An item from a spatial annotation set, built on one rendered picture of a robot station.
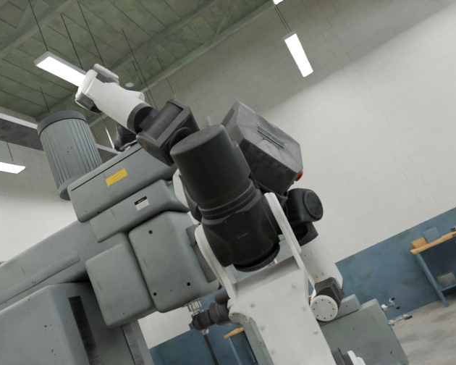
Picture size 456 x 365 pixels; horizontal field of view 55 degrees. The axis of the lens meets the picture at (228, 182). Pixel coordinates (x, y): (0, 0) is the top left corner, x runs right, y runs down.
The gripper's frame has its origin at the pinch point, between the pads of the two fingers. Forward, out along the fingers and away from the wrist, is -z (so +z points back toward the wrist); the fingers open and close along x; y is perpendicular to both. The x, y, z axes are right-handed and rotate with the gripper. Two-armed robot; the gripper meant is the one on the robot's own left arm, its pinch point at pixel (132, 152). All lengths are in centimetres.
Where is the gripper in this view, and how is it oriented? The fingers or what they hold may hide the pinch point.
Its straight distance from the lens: 174.5
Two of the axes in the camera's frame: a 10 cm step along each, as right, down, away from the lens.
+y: -4.9, -5.5, 6.7
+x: 8.7, -2.8, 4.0
